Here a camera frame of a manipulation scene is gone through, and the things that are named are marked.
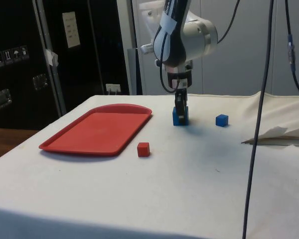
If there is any red tray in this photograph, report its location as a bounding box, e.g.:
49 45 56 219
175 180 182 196
38 103 153 158

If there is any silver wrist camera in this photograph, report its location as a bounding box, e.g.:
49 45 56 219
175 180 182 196
138 43 155 55

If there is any black cable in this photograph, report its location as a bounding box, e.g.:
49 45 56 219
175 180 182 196
158 29 180 94
283 0 299 106
241 0 275 239
216 0 241 43

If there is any black cabinet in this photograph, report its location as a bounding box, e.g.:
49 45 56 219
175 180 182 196
0 0 131 130

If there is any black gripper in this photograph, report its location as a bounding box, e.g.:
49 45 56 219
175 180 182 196
166 66 193 124

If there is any large blue cube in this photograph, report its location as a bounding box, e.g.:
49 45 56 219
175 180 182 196
172 106 189 126

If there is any small blue cube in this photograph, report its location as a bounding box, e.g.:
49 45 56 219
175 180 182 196
215 114 229 127

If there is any small red cube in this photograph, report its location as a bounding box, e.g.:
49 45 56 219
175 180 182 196
137 141 150 158

